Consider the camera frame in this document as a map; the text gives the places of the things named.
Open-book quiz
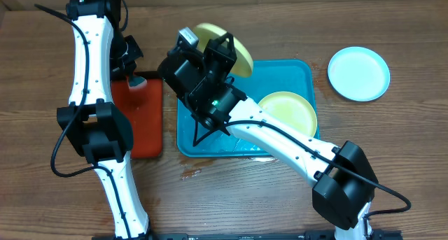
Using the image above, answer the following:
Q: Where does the yellow plate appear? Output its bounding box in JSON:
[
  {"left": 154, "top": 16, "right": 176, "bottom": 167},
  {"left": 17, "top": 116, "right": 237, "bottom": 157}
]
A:
[
  {"left": 192, "top": 22, "right": 253, "bottom": 78},
  {"left": 258, "top": 91, "right": 318, "bottom": 137}
]

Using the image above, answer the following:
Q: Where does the green and pink sponge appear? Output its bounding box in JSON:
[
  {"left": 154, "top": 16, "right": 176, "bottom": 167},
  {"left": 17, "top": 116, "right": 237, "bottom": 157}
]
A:
[{"left": 127, "top": 76, "right": 147, "bottom": 90}]

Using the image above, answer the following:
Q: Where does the light blue plate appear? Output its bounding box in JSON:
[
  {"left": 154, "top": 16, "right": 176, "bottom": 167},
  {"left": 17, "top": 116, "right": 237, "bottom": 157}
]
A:
[{"left": 327, "top": 46, "right": 391, "bottom": 102}]

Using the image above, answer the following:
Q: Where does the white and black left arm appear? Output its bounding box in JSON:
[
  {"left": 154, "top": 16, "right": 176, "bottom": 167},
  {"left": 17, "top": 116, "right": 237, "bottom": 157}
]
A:
[{"left": 57, "top": 0, "right": 150, "bottom": 239}]

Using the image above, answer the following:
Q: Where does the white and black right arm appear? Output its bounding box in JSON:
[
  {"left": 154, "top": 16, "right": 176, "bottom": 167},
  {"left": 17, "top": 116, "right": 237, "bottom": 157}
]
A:
[{"left": 157, "top": 27, "right": 378, "bottom": 239}]

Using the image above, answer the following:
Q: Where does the black tray with red liquid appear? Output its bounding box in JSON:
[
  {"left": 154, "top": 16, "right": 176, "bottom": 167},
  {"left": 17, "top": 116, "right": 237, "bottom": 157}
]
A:
[{"left": 111, "top": 74, "right": 163, "bottom": 160}]

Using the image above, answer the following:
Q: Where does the teal plastic tray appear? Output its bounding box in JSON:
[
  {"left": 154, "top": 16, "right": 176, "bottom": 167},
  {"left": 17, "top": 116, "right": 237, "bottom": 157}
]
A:
[{"left": 176, "top": 59, "right": 316, "bottom": 157}]

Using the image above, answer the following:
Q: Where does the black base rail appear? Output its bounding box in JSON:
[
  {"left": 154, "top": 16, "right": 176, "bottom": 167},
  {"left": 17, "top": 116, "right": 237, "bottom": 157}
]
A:
[{"left": 91, "top": 230, "right": 403, "bottom": 240}]

